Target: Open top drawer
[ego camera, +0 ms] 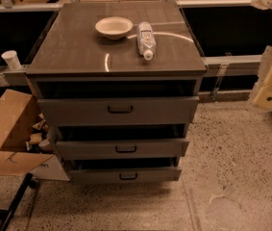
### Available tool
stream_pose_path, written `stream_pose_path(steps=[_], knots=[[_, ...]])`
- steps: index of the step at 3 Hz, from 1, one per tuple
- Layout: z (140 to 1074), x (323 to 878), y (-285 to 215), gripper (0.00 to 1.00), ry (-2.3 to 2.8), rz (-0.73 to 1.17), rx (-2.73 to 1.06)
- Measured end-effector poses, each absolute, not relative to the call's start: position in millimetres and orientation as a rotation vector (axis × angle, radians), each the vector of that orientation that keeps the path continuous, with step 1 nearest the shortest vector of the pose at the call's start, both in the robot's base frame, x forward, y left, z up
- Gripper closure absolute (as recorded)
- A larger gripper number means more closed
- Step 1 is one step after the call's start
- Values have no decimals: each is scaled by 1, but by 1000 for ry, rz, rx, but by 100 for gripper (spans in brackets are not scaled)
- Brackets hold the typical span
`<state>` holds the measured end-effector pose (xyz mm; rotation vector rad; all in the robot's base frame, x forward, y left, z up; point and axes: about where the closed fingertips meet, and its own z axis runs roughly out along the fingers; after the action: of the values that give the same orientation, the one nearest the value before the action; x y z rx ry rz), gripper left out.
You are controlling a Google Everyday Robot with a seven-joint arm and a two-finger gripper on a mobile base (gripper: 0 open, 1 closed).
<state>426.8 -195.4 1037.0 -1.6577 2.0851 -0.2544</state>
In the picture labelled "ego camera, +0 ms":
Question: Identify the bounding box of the grey top drawer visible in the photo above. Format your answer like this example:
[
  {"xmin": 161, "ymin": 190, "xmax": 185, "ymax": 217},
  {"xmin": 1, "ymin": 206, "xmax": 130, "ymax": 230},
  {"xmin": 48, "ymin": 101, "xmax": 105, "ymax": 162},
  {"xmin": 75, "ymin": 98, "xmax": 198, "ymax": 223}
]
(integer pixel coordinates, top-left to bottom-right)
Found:
[{"xmin": 37, "ymin": 97, "xmax": 199, "ymax": 126}]

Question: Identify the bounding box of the grey drawer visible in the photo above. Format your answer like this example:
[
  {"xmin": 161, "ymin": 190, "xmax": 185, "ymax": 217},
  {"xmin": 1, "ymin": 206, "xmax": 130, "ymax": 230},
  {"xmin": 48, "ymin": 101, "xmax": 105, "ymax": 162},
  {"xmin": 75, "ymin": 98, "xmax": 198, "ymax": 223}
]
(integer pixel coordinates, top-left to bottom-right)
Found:
[
  {"xmin": 56, "ymin": 139, "xmax": 188, "ymax": 160},
  {"xmin": 37, "ymin": 97, "xmax": 199, "ymax": 126},
  {"xmin": 69, "ymin": 167, "xmax": 182, "ymax": 184}
]

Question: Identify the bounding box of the grey middle drawer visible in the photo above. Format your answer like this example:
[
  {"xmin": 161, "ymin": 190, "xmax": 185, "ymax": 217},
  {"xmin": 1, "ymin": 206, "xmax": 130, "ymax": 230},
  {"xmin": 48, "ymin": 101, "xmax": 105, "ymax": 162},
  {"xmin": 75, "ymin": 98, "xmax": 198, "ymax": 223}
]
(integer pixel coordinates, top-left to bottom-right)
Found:
[{"xmin": 56, "ymin": 139, "xmax": 188, "ymax": 160}]

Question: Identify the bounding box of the grey bottom drawer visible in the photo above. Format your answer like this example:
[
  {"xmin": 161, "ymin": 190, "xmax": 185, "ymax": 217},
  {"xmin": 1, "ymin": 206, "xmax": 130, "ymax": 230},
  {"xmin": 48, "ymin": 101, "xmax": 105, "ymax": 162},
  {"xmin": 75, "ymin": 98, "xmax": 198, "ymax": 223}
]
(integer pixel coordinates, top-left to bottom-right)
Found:
[{"xmin": 69, "ymin": 167, "xmax": 182, "ymax": 184}]

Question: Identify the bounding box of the grey drawer cabinet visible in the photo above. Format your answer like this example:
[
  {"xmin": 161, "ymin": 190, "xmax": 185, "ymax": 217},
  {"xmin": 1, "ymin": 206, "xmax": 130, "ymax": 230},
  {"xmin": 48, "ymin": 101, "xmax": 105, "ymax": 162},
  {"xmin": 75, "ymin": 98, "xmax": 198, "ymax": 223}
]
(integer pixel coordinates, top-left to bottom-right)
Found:
[{"xmin": 26, "ymin": 1, "xmax": 207, "ymax": 176}]

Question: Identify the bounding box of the clear plastic bottle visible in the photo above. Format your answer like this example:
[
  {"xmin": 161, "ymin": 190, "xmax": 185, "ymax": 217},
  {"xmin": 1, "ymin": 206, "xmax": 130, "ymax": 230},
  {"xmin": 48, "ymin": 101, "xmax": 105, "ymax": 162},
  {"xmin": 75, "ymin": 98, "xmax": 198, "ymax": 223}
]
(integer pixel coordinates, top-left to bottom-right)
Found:
[{"xmin": 136, "ymin": 22, "xmax": 156, "ymax": 61}]

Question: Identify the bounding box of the white ceramic bowl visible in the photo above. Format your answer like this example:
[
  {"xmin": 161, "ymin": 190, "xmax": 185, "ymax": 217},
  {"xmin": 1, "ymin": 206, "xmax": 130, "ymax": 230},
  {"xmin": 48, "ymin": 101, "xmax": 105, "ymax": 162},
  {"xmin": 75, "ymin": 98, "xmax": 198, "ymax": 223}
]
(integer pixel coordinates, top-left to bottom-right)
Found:
[{"xmin": 95, "ymin": 16, "xmax": 133, "ymax": 39}]

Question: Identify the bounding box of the black metal stand leg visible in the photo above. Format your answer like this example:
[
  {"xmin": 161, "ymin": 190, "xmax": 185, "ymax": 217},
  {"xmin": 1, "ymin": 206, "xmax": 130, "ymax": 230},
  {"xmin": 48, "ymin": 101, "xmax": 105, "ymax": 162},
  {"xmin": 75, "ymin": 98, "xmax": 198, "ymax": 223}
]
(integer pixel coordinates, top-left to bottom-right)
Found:
[{"xmin": 0, "ymin": 173, "xmax": 37, "ymax": 231}]

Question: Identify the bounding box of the white paper cup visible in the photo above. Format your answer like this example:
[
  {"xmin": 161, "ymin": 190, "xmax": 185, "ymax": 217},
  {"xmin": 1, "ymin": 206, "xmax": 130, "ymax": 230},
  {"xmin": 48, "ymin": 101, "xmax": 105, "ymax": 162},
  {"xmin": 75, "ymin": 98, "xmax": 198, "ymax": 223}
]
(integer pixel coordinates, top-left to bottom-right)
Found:
[{"xmin": 1, "ymin": 50, "xmax": 21, "ymax": 70}]

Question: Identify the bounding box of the brown cardboard box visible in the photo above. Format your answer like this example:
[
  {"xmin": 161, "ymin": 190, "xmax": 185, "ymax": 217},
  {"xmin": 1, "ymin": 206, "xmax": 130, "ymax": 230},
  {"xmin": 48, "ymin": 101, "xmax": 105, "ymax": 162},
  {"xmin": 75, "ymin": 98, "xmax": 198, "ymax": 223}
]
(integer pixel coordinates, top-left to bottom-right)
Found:
[{"xmin": 0, "ymin": 90, "xmax": 52, "ymax": 176}]

